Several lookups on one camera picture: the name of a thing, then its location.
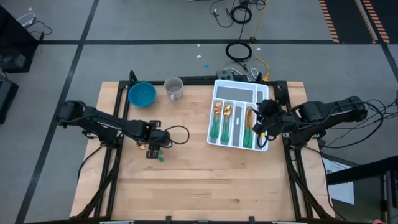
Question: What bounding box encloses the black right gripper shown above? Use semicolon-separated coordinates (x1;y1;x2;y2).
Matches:
252;98;284;138

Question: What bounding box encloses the white cutlery organizer tray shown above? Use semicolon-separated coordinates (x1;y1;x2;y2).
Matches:
206;78;270;152

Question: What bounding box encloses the gold fork green handle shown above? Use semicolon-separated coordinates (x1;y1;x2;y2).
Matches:
211;101;223;139
210;101;220;139

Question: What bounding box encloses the blue bowl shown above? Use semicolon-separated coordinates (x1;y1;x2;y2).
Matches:
127;82;157;108

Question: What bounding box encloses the grey patterned mug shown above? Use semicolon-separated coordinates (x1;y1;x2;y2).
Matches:
164;77;184;103

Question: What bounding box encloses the white paper sheet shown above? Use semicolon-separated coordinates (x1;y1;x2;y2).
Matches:
322;157;355;205

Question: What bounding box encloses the black desk bar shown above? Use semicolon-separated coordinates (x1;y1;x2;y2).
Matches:
326;155;398;186

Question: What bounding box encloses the black orange striped floor mat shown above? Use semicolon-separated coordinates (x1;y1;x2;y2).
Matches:
318;0;398;44

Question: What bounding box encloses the black metal stand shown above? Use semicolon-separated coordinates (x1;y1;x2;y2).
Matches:
379;170;398;224

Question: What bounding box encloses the black box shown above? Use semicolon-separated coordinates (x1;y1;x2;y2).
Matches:
0;79;19;125

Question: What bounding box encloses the black cabinet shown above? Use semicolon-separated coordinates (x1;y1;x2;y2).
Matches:
0;6;40;74

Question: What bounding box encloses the yellow cable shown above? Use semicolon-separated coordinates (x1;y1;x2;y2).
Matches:
253;0;271;82

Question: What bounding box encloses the white cable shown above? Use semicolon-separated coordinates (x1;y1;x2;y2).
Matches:
224;67;259;80
17;12;37;27

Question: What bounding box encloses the black aluminium table frame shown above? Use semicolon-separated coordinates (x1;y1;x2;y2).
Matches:
74;70;336;224

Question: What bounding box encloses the coiled black cable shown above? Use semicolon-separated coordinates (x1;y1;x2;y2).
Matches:
225;42;252;62
229;5;252;25

